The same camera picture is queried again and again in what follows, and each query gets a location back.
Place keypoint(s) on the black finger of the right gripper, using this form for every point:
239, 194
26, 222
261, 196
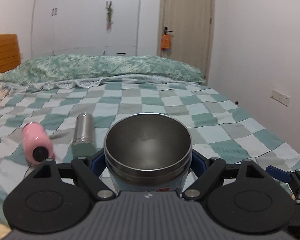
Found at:
291, 179

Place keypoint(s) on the hanging plant decoration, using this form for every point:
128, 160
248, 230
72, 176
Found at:
109, 15

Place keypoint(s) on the checkered green bed sheet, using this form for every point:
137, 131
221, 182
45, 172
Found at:
218, 127

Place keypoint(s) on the orange wooden headboard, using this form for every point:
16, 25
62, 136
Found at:
9, 52

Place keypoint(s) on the white wardrobe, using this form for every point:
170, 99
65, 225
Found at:
80, 27

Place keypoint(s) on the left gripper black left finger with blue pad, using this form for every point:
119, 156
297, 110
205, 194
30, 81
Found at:
55, 197

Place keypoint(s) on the beige door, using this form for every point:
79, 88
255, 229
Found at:
193, 24

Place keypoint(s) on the green floral duvet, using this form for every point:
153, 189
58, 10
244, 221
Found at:
52, 69

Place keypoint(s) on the stainless steel cup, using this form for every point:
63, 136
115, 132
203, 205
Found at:
83, 143

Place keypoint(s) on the orange hanging bag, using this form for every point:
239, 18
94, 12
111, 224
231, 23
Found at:
165, 43

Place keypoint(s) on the blue cartoon steel cup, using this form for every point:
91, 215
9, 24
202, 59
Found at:
148, 152

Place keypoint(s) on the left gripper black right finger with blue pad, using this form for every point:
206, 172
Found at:
239, 197

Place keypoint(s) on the white wall socket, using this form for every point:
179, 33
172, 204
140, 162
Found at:
281, 98

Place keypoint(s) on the black door handle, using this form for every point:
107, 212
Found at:
166, 30

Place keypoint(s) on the pink cup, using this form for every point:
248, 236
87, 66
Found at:
37, 145

